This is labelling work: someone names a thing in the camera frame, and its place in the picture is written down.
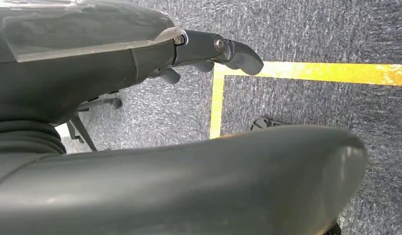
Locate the black object under hand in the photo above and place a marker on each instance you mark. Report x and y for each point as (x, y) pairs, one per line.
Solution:
(334, 230)

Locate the black office chair base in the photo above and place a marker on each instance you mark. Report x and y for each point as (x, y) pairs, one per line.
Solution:
(84, 129)

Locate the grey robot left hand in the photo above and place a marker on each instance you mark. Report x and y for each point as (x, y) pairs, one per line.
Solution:
(91, 74)

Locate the ribbed grey left arm sleeve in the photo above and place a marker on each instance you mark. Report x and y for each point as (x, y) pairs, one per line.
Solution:
(22, 138)

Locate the black flat floor object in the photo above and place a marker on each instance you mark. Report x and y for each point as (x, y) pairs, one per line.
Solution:
(262, 123)

